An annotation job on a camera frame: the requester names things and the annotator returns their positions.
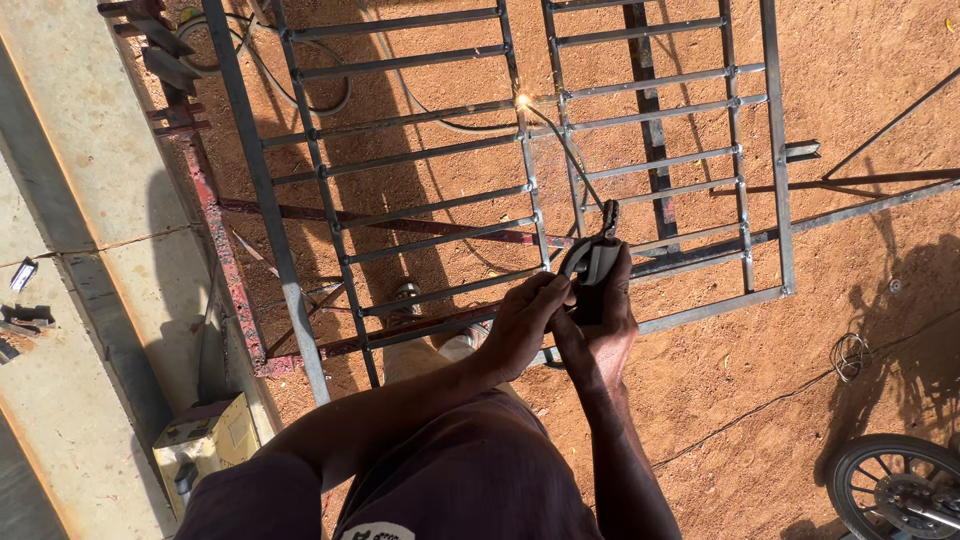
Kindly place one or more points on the rusty metal scrap piece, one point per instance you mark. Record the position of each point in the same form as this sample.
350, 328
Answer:
22, 326

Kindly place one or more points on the person's dark shirt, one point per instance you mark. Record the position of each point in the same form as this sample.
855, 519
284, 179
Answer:
450, 480

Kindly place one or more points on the grey welding electrode holder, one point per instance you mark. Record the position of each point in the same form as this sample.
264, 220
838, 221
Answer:
592, 266

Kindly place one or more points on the person's right hand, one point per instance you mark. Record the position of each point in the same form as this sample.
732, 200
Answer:
596, 341

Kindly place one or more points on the small shiny metal offcut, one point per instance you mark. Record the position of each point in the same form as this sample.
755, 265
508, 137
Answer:
22, 275

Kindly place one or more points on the motorcycle wheel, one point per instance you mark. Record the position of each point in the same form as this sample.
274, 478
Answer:
896, 487

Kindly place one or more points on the thin welding rod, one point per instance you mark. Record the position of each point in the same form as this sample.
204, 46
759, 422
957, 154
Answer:
561, 146

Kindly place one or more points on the red rusty metal stand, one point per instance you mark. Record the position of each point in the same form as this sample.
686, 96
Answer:
225, 255

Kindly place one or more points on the person's left hand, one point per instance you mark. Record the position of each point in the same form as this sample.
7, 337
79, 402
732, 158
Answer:
517, 330

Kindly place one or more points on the cream welding machine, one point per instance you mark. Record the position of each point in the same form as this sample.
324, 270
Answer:
206, 446

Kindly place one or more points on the person's sandal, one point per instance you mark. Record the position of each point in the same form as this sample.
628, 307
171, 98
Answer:
407, 300

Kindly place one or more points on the grey steel gate frame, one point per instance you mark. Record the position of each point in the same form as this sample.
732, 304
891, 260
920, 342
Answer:
262, 187

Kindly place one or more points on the person's left fingers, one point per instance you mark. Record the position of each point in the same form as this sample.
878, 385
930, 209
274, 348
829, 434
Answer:
546, 291

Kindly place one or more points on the person's beige trousers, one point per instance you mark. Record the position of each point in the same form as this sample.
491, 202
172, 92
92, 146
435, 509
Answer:
420, 360

